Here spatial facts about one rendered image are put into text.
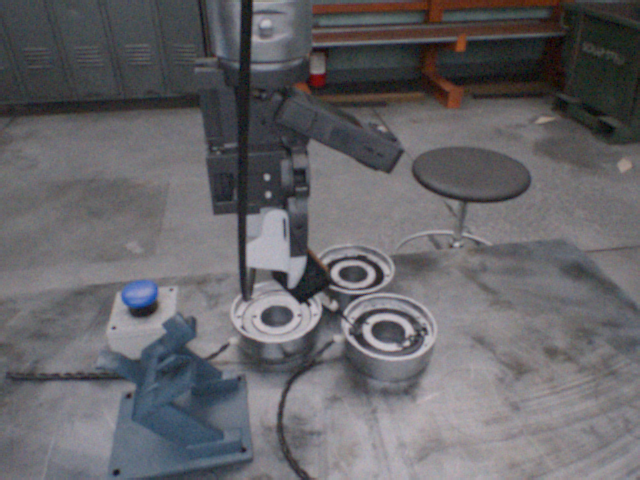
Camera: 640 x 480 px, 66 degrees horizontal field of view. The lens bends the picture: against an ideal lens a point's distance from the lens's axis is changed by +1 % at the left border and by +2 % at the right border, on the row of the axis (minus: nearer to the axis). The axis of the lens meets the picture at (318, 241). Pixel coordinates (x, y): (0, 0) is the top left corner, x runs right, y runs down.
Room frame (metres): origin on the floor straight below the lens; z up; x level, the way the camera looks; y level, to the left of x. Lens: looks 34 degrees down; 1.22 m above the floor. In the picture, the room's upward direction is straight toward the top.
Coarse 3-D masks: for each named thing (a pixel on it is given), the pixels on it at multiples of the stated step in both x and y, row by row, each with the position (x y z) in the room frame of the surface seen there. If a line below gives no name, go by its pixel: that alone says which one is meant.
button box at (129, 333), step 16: (160, 288) 0.46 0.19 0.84; (176, 288) 0.46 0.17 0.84; (160, 304) 0.43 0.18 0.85; (176, 304) 0.43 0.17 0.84; (112, 320) 0.40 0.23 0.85; (128, 320) 0.40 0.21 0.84; (144, 320) 0.40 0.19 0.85; (160, 320) 0.40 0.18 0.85; (112, 336) 0.38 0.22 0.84; (128, 336) 0.39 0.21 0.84; (144, 336) 0.39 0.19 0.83; (160, 336) 0.39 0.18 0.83; (128, 352) 0.38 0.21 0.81
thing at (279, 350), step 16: (256, 288) 0.47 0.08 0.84; (272, 288) 0.47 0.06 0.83; (240, 304) 0.44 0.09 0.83; (272, 304) 0.45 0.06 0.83; (288, 304) 0.45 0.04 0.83; (320, 304) 0.43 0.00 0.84; (240, 320) 0.42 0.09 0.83; (256, 320) 0.42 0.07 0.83; (272, 320) 0.44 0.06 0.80; (288, 320) 0.44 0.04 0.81; (320, 320) 0.41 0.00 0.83; (240, 336) 0.39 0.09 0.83; (304, 336) 0.38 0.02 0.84; (256, 352) 0.38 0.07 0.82; (272, 352) 0.37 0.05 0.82; (288, 352) 0.38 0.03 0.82; (304, 352) 0.39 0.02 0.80
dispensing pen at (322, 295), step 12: (312, 264) 0.38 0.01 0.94; (276, 276) 0.37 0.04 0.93; (312, 276) 0.38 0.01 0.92; (324, 276) 0.38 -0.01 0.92; (288, 288) 0.38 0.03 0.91; (300, 288) 0.38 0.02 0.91; (312, 288) 0.38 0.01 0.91; (324, 288) 0.38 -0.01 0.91; (300, 300) 0.38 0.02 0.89; (324, 300) 0.39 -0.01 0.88; (336, 312) 0.40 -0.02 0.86
